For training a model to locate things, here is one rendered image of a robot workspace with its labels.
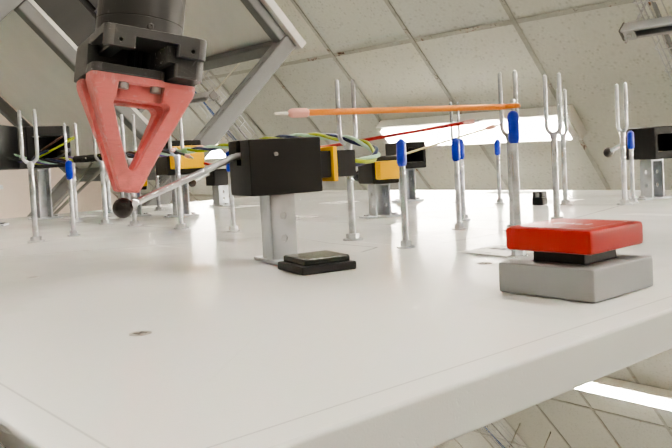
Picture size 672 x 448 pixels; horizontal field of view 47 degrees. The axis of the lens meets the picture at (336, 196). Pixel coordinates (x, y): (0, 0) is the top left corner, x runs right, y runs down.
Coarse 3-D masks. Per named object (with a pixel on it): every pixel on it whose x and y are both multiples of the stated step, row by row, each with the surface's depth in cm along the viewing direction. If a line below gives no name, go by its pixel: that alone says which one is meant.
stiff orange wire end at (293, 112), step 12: (300, 108) 46; (348, 108) 47; (360, 108) 48; (372, 108) 48; (384, 108) 48; (396, 108) 48; (408, 108) 49; (420, 108) 49; (432, 108) 49; (444, 108) 50; (456, 108) 50; (468, 108) 50; (480, 108) 51; (492, 108) 51; (504, 108) 52
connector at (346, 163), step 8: (328, 152) 58; (344, 152) 59; (352, 152) 59; (328, 160) 58; (344, 160) 59; (352, 160) 59; (328, 168) 58; (344, 168) 59; (352, 168) 59; (328, 176) 58
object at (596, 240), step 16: (528, 224) 41; (544, 224) 40; (560, 224) 40; (576, 224) 39; (592, 224) 39; (608, 224) 39; (624, 224) 39; (640, 224) 40; (512, 240) 40; (528, 240) 39; (544, 240) 39; (560, 240) 38; (576, 240) 37; (592, 240) 37; (608, 240) 38; (624, 240) 39; (640, 240) 40; (544, 256) 40; (560, 256) 39; (576, 256) 38; (592, 256) 38; (608, 256) 39
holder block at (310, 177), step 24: (240, 144) 55; (264, 144) 55; (288, 144) 55; (312, 144) 56; (240, 168) 56; (264, 168) 55; (288, 168) 55; (312, 168) 56; (240, 192) 56; (264, 192) 55; (288, 192) 56
